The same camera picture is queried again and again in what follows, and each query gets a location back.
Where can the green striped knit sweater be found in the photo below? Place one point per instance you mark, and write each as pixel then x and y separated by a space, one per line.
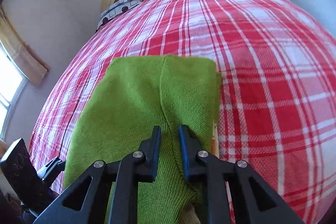
pixel 136 94

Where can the grey patterned pillow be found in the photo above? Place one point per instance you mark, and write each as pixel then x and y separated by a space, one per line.
pixel 119 7

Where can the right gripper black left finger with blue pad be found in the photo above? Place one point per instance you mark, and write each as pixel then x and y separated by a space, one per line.
pixel 107 192

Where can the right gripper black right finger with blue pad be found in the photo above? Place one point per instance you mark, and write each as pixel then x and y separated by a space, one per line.
pixel 231 192

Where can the red white plaid bedspread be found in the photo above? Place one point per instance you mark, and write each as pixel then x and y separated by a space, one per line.
pixel 277 88

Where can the yellow curtain left window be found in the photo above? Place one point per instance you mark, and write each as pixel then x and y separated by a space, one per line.
pixel 24 57

